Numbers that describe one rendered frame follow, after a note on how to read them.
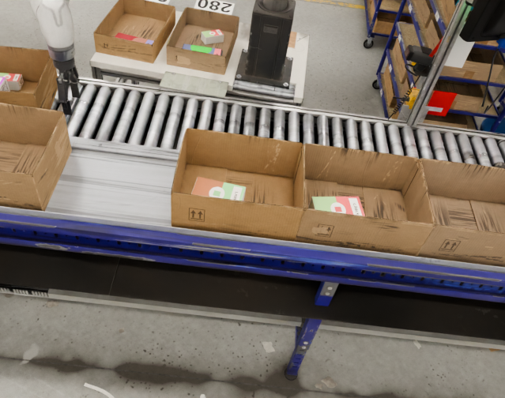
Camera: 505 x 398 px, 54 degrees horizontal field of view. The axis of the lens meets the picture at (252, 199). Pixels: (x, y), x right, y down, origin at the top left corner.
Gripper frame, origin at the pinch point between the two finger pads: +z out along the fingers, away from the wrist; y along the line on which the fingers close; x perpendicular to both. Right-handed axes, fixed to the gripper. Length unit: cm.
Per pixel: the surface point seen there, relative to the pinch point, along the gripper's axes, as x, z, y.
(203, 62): -46, 6, 47
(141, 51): -17, 5, 48
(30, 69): 24.1, 3.7, 21.3
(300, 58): -93, 10, 70
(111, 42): -3.0, 3.3, 49.6
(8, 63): 32.5, 1.5, 20.6
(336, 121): -109, 11, 23
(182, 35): -32, 10, 74
